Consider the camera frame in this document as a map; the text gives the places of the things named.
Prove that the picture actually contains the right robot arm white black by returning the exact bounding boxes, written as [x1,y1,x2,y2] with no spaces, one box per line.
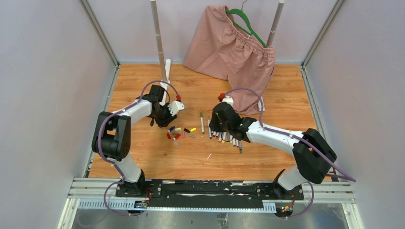
[210,102,337,199]

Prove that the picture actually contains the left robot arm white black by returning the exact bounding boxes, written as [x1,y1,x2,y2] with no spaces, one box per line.
[91,81,185,197]

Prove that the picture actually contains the white garment rack left foot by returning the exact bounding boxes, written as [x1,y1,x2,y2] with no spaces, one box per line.
[160,58,171,105]

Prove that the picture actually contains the white garment rack foot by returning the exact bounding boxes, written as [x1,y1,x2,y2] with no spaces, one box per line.
[257,96,266,112]
[160,58,171,105]

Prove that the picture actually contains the white garment rack right foot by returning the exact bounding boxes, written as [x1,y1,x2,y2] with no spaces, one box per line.
[257,96,266,112]

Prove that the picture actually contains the pink shorts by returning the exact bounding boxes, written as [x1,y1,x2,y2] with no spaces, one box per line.
[183,5,276,115]

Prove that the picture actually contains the green clothes hanger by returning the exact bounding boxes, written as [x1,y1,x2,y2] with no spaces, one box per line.
[225,0,267,48]

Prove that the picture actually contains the grey garment rack left pole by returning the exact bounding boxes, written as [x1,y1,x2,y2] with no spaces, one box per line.
[150,0,165,63]

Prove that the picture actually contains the grey garment rack pole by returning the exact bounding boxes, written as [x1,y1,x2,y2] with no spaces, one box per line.
[266,0,286,46]
[150,0,165,63]

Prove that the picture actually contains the grey garment rack right pole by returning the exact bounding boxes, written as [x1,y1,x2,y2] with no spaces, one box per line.
[266,0,286,46]

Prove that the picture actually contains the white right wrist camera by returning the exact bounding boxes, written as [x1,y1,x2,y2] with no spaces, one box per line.
[222,96,234,106]

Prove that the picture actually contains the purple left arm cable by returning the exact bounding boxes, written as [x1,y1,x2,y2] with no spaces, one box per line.
[96,80,181,217]

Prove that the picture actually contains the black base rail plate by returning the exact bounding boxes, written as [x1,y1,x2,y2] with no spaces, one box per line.
[116,179,304,209]

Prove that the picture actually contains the aluminium frame right post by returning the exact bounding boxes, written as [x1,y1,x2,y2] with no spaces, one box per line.
[301,0,346,68]

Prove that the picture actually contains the aluminium frame post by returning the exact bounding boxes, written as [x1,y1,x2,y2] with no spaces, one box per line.
[301,0,346,68]
[79,0,120,68]

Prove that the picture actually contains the aluminium frame left post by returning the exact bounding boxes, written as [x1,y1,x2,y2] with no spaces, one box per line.
[79,0,120,68]

